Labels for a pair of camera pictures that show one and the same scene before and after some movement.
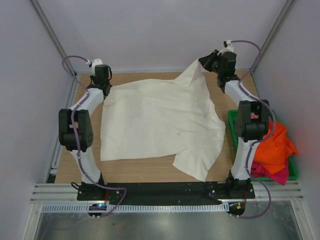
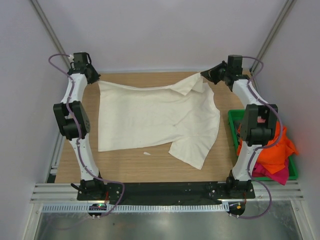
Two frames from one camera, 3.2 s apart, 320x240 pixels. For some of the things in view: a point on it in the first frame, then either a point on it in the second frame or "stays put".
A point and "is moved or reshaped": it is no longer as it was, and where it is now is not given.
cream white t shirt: x=162 y=116 is moved or reshaped
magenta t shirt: x=258 y=170 stays put
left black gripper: x=92 y=77 → x=96 y=76
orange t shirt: x=272 y=153 stays put
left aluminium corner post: x=53 y=37 stays put
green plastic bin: x=232 y=117 stays put
